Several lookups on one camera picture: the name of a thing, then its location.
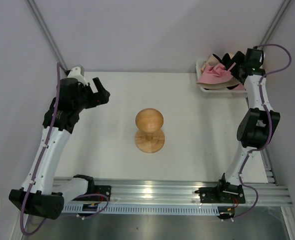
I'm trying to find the pink bucket hat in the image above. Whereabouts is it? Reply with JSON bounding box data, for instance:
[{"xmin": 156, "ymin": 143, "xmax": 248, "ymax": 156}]
[{"xmin": 196, "ymin": 62, "xmax": 233, "ymax": 85}]

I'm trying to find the cream bucket hat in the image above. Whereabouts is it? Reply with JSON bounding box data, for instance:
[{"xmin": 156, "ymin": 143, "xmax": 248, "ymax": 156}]
[{"xmin": 200, "ymin": 54, "xmax": 222, "ymax": 74}]

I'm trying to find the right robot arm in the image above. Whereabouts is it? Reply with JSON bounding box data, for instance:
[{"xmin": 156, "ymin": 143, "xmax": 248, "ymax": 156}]
[{"xmin": 195, "ymin": 46, "xmax": 281, "ymax": 204}]

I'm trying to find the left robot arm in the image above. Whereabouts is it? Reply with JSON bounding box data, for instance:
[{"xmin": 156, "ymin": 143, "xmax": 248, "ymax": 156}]
[{"xmin": 9, "ymin": 77, "xmax": 110, "ymax": 220}]

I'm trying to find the black bucket hat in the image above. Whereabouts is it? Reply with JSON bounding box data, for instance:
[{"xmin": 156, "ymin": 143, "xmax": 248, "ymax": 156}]
[{"xmin": 221, "ymin": 52, "xmax": 234, "ymax": 66}]

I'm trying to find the white plastic basket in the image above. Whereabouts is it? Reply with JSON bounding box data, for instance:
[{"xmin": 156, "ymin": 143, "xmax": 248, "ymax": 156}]
[{"xmin": 195, "ymin": 58, "xmax": 247, "ymax": 98}]

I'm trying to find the wooden hat stand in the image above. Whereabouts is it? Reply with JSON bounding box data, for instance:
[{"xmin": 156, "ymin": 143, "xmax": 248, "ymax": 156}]
[{"xmin": 135, "ymin": 108, "xmax": 165, "ymax": 154}]

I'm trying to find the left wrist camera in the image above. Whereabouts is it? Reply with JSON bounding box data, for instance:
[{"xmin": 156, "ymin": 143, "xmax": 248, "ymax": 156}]
[{"xmin": 67, "ymin": 65, "xmax": 87, "ymax": 85}]

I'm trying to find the right aluminium frame post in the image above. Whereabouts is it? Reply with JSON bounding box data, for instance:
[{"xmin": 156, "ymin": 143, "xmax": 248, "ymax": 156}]
[{"xmin": 259, "ymin": 0, "xmax": 295, "ymax": 45}]

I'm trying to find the aluminium frame post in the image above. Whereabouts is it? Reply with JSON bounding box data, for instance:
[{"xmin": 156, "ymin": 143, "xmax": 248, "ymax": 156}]
[
  {"xmin": 259, "ymin": 0, "xmax": 295, "ymax": 45},
  {"xmin": 24, "ymin": 0, "xmax": 68, "ymax": 70}
]

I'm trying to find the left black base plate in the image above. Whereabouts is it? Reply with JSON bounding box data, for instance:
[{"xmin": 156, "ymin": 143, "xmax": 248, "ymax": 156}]
[{"xmin": 86, "ymin": 185, "xmax": 112, "ymax": 202}]

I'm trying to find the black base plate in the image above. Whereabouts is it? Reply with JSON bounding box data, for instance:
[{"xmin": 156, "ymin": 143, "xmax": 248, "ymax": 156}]
[
  {"xmin": 86, "ymin": 185, "xmax": 112, "ymax": 202},
  {"xmin": 194, "ymin": 185, "xmax": 246, "ymax": 204}
]

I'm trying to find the left aluminium frame post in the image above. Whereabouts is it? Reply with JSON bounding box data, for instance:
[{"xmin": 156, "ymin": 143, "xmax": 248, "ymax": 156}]
[{"xmin": 24, "ymin": 0, "xmax": 68, "ymax": 70}]

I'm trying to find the white slotted cable duct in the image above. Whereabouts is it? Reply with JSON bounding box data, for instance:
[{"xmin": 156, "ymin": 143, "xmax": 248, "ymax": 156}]
[{"xmin": 62, "ymin": 203, "xmax": 220, "ymax": 216}]

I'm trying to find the aluminium mounting rail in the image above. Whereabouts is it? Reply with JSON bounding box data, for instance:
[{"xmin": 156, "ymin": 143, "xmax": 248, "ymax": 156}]
[{"xmin": 52, "ymin": 176, "xmax": 295, "ymax": 207}]

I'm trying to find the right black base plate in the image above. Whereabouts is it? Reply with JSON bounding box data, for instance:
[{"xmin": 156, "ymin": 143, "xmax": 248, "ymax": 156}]
[{"xmin": 194, "ymin": 185, "xmax": 246, "ymax": 204}]

